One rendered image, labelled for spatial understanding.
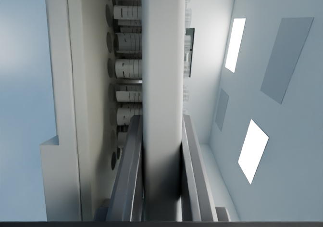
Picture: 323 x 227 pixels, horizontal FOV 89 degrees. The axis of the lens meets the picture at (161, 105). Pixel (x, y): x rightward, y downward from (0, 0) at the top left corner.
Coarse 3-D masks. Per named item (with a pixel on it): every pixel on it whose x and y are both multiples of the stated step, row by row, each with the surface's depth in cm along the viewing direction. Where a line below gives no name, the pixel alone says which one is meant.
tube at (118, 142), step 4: (112, 132) 12; (116, 132) 12; (120, 132) 12; (124, 132) 12; (112, 136) 12; (116, 136) 12; (120, 136) 12; (124, 136) 12; (112, 140) 12; (116, 140) 12; (120, 140) 12; (124, 140) 12; (112, 144) 12; (116, 144) 12; (120, 144) 12
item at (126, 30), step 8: (112, 0) 12; (120, 0) 12; (120, 32) 13; (128, 32) 13; (136, 32) 13; (120, 56) 15; (128, 56) 15; (136, 56) 13; (184, 56) 13; (120, 104) 14; (128, 104) 14; (136, 104) 14; (120, 128) 14
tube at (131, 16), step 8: (112, 8) 11; (120, 8) 11; (128, 8) 11; (136, 8) 11; (112, 16) 11; (120, 16) 11; (128, 16) 11; (136, 16) 11; (112, 24) 11; (120, 24) 11; (128, 24) 11; (136, 24) 11
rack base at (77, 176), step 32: (64, 0) 7; (96, 0) 9; (64, 32) 7; (96, 32) 9; (64, 64) 7; (96, 64) 9; (64, 96) 8; (96, 96) 9; (64, 128) 8; (96, 128) 9; (64, 160) 8; (96, 160) 9; (64, 192) 8; (96, 192) 9
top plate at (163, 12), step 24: (144, 0) 7; (168, 0) 7; (144, 24) 7; (168, 24) 7; (144, 48) 8; (168, 48) 7; (144, 72) 8; (168, 72) 8; (144, 96) 8; (168, 96) 8; (144, 120) 8; (168, 120) 8; (144, 144) 8; (168, 144) 8; (144, 168) 8; (168, 168) 8; (144, 192) 9; (168, 192) 8; (144, 216) 9; (168, 216) 9
